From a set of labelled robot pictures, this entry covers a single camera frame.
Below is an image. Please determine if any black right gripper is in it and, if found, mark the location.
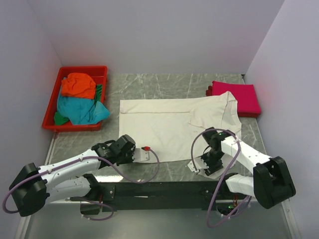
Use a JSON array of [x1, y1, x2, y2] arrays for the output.
[[198, 149, 225, 176]]

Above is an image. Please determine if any white t shirt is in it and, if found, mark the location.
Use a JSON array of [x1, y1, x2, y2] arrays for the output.
[[118, 91, 243, 180]]

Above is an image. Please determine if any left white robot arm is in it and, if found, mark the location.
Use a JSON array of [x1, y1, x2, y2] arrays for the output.
[[9, 134, 141, 217]]

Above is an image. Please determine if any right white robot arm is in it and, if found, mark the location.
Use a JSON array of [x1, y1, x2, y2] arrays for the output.
[[188, 127, 296, 209]]

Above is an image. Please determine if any black base bar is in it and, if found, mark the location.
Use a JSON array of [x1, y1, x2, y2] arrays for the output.
[[69, 181, 232, 215]]

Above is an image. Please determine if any light blue t shirt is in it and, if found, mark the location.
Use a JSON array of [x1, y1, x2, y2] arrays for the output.
[[56, 95, 111, 125]]

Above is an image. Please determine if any dark red folded t shirt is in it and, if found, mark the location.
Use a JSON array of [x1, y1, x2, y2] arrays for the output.
[[205, 84, 257, 118]]

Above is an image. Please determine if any pink folded t shirt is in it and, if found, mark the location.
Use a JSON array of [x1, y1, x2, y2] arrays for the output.
[[211, 80, 261, 115]]

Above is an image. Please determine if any green t shirt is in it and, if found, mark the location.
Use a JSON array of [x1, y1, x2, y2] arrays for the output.
[[53, 84, 103, 126]]

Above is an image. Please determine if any orange t shirt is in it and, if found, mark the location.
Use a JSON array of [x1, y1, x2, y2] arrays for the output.
[[60, 73, 96, 100]]

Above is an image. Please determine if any red plastic bin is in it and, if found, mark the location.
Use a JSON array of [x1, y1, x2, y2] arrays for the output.
[[42, 65, 108, 132]]

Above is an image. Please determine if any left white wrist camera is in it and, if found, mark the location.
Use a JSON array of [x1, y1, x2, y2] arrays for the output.
[[132, 148, 151, 163]]

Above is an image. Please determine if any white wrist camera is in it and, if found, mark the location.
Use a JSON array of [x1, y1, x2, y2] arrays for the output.
[[132, 148, 151, 163], [187, 157, 208, 174]]

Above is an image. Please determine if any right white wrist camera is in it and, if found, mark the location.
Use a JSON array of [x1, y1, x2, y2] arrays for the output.
[[187, 157, 208, 174]]

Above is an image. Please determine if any aluminium rail frame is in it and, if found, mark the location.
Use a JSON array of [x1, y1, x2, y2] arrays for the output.
[[14, 182, 302, 239]]

